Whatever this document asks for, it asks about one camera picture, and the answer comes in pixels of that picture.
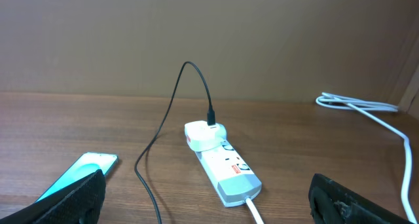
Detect black USB-C charger cable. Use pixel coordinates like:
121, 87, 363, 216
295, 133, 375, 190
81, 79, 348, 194
134, 60, 217, 224

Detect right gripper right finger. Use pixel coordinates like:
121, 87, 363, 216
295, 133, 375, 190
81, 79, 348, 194
308, 174, 410, 224

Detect white power strip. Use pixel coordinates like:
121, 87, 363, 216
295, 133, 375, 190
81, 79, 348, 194
196, 140, 262, 208

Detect Galaxy S25 smartphone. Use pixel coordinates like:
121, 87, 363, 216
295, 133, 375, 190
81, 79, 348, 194
36, 152, 118, 202

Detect white USB charger plug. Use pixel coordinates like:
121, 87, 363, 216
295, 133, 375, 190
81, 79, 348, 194
185, 121, 227, 152

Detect white cables at corner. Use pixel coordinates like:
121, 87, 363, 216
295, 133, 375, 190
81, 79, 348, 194
315, 92, 400, 113

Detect white power strip cord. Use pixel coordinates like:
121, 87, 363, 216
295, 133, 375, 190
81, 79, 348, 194
244, 92, 418, 224

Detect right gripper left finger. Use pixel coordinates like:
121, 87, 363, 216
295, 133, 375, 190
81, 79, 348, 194
1, 169, 106, 224

